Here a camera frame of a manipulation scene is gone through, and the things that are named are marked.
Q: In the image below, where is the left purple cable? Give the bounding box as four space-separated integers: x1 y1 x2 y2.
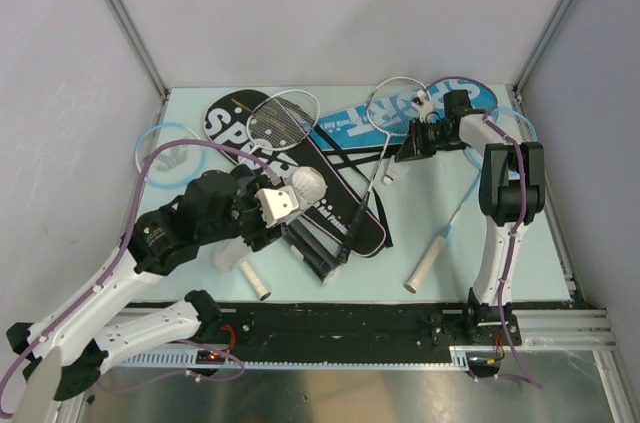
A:
0 140 291 417

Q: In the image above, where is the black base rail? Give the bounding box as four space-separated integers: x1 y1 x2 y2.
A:
194 300 524 364

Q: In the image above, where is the white racket black handle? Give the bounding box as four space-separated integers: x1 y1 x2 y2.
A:
246 89 320 154

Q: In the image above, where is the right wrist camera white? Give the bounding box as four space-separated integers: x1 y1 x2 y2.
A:
413 90 436 123

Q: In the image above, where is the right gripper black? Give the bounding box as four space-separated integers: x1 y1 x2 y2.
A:
396 118 458 163

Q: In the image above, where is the white cable duct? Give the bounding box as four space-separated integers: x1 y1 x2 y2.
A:
119 345 501 370

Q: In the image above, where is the purple cable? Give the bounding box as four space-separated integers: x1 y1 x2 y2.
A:
422 76 544 389
0 140 291 417

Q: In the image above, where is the right aluminium frame post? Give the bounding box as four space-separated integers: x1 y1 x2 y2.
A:
512 0 577 95

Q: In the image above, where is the white racket on blue bag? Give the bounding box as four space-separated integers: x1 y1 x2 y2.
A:
336 76 429 264

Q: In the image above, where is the white shuttlecock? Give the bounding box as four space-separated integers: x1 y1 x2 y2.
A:
382 159 408 186

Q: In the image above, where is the white shuttlecock tube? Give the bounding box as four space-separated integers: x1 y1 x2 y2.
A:
213 166 327 271

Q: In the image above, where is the left aluminium frame post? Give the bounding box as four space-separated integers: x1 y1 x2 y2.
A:
105 0 169 102

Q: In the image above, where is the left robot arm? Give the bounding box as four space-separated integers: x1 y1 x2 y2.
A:
7 169 301 401

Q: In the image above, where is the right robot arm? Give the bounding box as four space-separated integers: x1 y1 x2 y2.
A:
396 90 545 344

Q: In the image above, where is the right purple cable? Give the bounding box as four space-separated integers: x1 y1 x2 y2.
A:
422 76 544 389

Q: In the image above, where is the blue racket right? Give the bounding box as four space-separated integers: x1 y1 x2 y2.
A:
404 107 538 294

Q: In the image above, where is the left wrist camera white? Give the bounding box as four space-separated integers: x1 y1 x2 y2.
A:
255 185 301 228

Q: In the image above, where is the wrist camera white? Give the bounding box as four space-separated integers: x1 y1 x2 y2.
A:
255 185 301 228
413 90 436 123

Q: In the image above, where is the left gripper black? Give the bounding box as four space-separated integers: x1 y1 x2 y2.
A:
198 175 289 251

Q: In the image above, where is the aluminium frame post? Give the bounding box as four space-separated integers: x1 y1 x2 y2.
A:
105 0 169 102
512 0 577 95

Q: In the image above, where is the black racket bag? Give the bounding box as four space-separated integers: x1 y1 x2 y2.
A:
203 89 361 244

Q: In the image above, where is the blue racket bag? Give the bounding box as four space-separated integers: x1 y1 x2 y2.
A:
311 76 498 153

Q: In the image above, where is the blue racket left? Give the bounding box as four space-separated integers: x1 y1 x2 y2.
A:
134 122 271 301

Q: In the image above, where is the black shuttlecock tube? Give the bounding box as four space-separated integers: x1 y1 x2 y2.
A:
284 220 341 284

